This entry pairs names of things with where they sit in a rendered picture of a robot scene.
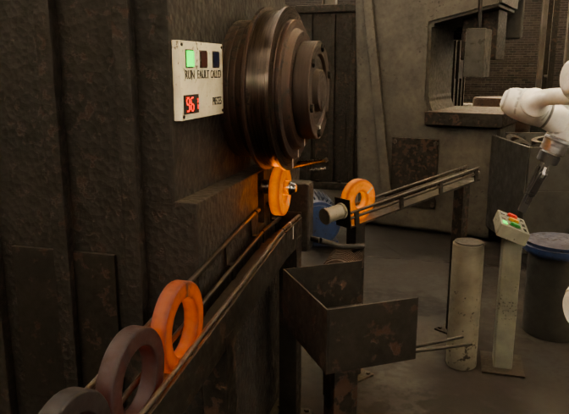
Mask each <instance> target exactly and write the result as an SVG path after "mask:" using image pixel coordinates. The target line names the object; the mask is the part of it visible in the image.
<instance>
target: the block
mask: <svg viewBox="0 0 569 414"><path fill-rule="evenodd" d="M291 181H292V182H294V183H295V184H296V185H297V191H296V193H294V194H292V195H291V198H290V206H289V209H288V211H290V212H301V217H302V243H301V251H309V249H310V248H311V247H312V244H313V242H312V241H311V236H313V182H312V181H311V180H302V179H292V180H291Z"/></svg>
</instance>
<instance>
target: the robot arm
mask: <svg viewBox="0 0 569 414"><path fill-rule="evenodd" d="M560 87H561V88H549V89H544V90H542V89H539V88H524V89H522V88H510V89H509V90H507V91H505V92H504V94H503V97H502V98H501V101H500V108H501V110H502V112H503V113H505V114H506V115H507V116H509V117H510V118H512V119H515V120H517V121H519V122H522V123H524V124H529V125H532V126H536V127H539V128H541V129H543V130H545V131H547V132H546V134H545V135H544V139H543V141H542V143H541V145H540V147H541V148H542V149H540V151H539V154H538V156H537V159H538V160H539V161H541V163H540V164H539V165H537V167H536V169H535V171H534V174H533V177H532V178H531V181H530V183H529V185H528V187H527V191H526V192H525V195H524V197H523V198H522V201H521V203H520V205H519V207H518V209H517V211H520V212H522V213H526V211H527V209H528V207H529V205H530V203H531V201H532V199H533V197H534V196H536V194H537V192H538V190H539V188H540V186H541V185H542V183H543V182H544V179H545V178H546V177H547V175H548V172H549V166H550V165H552V166H557V164H558V162H559V161H560V159H561V157H560V156H565V154H566V151H567V149H568V147H569V61H567V62H566V63H565V64H564V66H563V68H562V70H561V74H560ZM562 306H563V312H564V314H565V317H566V320H567V321H568V322H569V287H568V288H567V290H566V292H565V295H564V298H563V302H562Z"/></svg>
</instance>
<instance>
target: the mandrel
mask: <svg viewBox="0 0 569 414"><path fill-rule="evenodd" d="M257 183H258V193H260V194H268V186H269V179H257ZM296 191H297V185H296V184H295V183H294V182H292V181H290V180H285V181H284V184H283V195H288V196H290V195H292V194H294V193H296Z"/></svg>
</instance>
